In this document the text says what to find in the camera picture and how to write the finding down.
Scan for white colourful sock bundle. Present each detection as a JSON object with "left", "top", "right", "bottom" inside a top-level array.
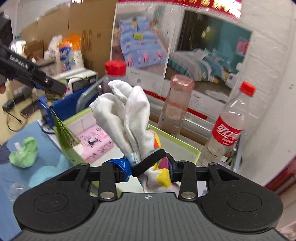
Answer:
[{"left": 127, "top": 130, "right": 180, "bottom": 195}]

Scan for bedding calendar poster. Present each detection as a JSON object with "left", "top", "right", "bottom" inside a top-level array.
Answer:
[{"left": 111, "top": 1, "right": 251, "bottom": 120}]

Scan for green cloth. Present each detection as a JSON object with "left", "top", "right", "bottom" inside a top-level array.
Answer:
[{"left": 9, "top": 137, "right": 38, "bottom": 168}]

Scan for white red small carton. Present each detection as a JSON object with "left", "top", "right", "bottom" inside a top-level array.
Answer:
[{"left": 52, "top": 68, "right": 98, "bottom": 96}]

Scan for brown cardboard sheet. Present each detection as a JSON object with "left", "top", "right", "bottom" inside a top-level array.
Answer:
[{"left": 21, "top": 1, "right": 117, "bottom": 77}]

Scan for pink glass bottle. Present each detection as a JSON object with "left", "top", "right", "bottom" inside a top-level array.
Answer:
[{"left": 158, "top": 75, "right": 195, "bottom": 137}]

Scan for pink tissue pack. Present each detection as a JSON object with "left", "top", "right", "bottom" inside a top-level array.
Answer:
[{"left": 76, "top": 125, "right": 115, "bottom": 164}]

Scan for cola plastic bottle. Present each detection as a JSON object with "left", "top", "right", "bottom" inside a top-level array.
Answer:
[{"left": 197, "top": 81, "right": 256, "bottom": 167}]

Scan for white towel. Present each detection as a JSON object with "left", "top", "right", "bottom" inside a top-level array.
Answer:
[{"left": 90, "top": 80, "right": 151, "bottom": 158}]

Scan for red cap clear jar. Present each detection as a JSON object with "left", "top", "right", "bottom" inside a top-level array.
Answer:
[{"left": 103, "top": 60, "right": 128, "bottom": 93}]

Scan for green cardboard box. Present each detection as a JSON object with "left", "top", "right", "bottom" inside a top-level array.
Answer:
[{"left": 53, "top": 107, "right": 202, "bottom": 197}]

